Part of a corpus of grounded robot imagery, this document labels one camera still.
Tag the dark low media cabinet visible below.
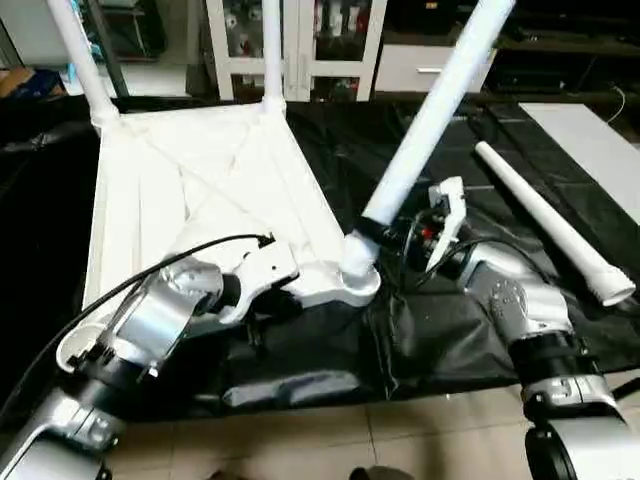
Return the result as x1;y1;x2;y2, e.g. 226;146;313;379
490;20;640;101

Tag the white glass door cabinet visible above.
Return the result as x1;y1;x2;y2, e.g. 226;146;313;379
205;0;389;103

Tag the white flat board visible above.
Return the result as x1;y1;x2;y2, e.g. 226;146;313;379
520;102;640;226

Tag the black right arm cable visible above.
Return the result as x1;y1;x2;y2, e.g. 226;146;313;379
400;205;521;296

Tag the white drawer unit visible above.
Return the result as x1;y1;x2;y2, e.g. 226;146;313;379
373;42;501;96

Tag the black work mat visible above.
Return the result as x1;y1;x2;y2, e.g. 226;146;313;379
0;90;640;421

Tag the white plastic table leg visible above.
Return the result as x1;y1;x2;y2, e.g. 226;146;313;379
340;0;517;283
474;140;637;307
258;0;289;113
48;0;123;129

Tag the grey vertical metal pole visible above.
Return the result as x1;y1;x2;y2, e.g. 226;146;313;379
88;0;129;99

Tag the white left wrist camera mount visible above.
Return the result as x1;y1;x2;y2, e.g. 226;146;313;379
218;240;301;326

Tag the white plastic table top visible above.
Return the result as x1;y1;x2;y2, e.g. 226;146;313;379
55;98;383;373

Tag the brown cardboard box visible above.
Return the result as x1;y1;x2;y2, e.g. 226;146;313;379
0;65;66;99

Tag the black metal frame leg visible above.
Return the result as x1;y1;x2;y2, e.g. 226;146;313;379
595;372;640;399

